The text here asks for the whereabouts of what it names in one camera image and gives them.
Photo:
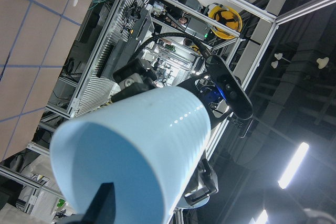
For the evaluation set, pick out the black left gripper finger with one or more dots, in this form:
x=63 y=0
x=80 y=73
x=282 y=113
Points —
x=102 y=207

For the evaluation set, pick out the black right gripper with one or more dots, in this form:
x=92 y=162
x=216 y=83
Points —
x=137 y=77

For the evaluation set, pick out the yellow hard hat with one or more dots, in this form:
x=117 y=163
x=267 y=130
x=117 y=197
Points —
x=227 y=17

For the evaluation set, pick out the light blue plastic cup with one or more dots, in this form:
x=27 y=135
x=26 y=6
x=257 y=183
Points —
x=147 y=145

